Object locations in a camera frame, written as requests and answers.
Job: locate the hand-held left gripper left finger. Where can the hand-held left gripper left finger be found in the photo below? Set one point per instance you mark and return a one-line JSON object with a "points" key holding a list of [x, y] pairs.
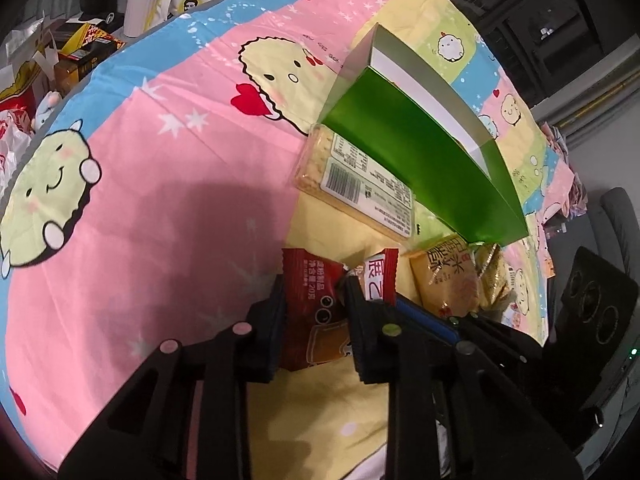
{"points": [[267, 340]]}

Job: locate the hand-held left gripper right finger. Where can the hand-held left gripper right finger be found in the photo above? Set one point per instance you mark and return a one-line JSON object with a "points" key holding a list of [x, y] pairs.
{"points": [[362, 345]]}

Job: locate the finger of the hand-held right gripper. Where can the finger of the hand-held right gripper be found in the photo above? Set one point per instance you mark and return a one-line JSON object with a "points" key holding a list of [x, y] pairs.
{"points": [[430, 322]]}

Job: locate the orange snack packet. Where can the orange snack packet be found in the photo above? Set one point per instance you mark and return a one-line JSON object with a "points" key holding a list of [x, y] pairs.
{"points": [[445, 280]]}

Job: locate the dark red snack packet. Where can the dark red snack packet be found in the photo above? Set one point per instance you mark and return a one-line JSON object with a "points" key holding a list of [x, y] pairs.
{"points": [[312, 290]]}

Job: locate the white snack packet red edges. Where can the white snack packet red edges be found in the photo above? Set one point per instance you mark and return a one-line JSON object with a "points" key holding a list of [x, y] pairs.
{"points": [[381, 275]]}

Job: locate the green cardboard box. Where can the green cardboard box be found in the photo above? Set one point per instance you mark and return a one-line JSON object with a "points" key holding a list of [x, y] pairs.
{"points": [[425, 170]]}

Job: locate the grey chair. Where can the grey chair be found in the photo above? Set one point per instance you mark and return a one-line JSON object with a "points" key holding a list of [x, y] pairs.
{"points": [[620, 215]]}

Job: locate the clear cracker packet white label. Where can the clear cracker packet white label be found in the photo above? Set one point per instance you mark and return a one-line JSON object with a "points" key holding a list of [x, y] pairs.
{"points": [[350, 180]]}

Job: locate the printed cartoon blanket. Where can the printed cartoon blanket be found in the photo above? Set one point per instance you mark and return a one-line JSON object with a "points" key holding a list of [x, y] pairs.
{"points": [[150, 210]]}

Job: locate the dark cabinet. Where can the dark cabinet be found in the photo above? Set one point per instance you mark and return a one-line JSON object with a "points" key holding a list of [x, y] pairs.
{"points": [[560, 20]]}

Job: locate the blue plush toy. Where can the blue plush toy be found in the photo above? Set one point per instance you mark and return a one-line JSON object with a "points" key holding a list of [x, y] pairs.
{"points": [[47, 109]]}

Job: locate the brown box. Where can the brown box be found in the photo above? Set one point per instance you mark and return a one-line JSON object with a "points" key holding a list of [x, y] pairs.
{"points": [[75, 74]]}

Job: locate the red white snack bag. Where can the red white snack bag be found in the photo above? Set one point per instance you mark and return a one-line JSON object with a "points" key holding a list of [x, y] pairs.
{"points": [[17, 101]]}

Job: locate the yellow red carton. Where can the yellow red carton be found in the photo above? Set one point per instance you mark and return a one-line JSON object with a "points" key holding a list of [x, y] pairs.
{"points": [[92, 39]]}

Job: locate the white cylindrical object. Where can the white cylindrical object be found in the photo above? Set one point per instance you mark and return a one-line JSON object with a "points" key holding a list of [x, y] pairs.
{"points": [[139, 7]]}

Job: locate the clear plastic bag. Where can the clear plastic bag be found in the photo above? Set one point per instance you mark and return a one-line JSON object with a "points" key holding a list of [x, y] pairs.
{"points": [[30, 40]]}

